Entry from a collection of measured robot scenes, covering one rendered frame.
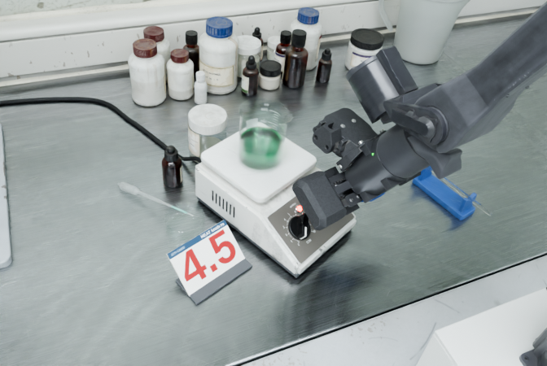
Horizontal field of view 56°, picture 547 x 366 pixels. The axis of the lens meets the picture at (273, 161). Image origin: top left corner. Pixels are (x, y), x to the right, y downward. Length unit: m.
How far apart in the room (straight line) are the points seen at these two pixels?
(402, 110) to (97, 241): 0.43
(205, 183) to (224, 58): 0.29
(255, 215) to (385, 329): 0.21
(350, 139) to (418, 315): 0.24
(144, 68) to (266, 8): 0.31
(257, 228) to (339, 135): 0.17
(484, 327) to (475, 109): 0.23
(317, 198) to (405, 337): 0.21
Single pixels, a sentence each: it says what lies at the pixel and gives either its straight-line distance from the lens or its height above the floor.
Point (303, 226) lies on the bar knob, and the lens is 0.66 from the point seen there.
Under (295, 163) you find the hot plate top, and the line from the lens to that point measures 0.70.
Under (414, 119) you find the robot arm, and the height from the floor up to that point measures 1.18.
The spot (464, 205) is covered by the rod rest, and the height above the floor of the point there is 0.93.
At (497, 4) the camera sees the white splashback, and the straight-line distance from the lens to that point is 1.46.
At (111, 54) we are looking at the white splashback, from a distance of 1.04.
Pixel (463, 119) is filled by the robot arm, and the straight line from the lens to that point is 0.48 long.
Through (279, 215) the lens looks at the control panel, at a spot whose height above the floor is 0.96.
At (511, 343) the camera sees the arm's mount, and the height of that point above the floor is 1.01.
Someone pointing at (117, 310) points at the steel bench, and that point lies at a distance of 0.67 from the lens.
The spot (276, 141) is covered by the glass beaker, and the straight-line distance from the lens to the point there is 0.65.
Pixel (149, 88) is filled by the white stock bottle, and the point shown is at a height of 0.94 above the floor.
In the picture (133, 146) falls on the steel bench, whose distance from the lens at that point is 0.86.
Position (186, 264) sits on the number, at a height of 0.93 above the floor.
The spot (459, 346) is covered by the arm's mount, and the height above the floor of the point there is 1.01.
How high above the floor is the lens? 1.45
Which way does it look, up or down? 41 degrees down
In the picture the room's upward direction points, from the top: 7 degrees clockwise
